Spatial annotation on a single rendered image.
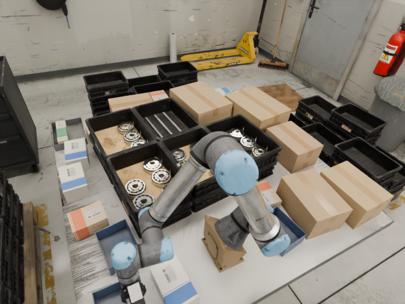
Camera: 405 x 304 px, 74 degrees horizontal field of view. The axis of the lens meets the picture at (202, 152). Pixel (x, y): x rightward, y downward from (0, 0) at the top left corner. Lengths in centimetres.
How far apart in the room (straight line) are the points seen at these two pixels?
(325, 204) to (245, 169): 81
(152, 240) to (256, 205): 36
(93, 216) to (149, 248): 57
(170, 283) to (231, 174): 61
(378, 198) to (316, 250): 43
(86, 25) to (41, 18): 54
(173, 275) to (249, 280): 34
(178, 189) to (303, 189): 79
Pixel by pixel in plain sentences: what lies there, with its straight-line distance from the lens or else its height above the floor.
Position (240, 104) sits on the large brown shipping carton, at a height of 90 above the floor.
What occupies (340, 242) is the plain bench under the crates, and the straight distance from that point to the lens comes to 159.
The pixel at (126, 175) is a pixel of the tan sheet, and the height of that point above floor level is 83.
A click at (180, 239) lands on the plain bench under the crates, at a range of 138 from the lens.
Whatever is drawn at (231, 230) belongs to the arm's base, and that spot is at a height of 92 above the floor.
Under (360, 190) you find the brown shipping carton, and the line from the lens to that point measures 165.
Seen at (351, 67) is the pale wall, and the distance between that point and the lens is 424.
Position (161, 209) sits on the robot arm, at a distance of 95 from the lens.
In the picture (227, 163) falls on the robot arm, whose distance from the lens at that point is 71.
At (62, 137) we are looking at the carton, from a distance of 196.
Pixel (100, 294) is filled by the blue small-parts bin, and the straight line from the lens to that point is 128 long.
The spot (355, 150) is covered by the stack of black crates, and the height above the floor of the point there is 49.
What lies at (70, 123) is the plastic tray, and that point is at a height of 71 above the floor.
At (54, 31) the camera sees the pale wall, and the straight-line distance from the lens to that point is 443.
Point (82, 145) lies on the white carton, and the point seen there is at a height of 79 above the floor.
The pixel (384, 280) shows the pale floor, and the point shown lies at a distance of 252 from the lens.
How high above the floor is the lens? 189
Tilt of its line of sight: 41 degrees down
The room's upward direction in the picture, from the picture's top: 4 degrees clockwise
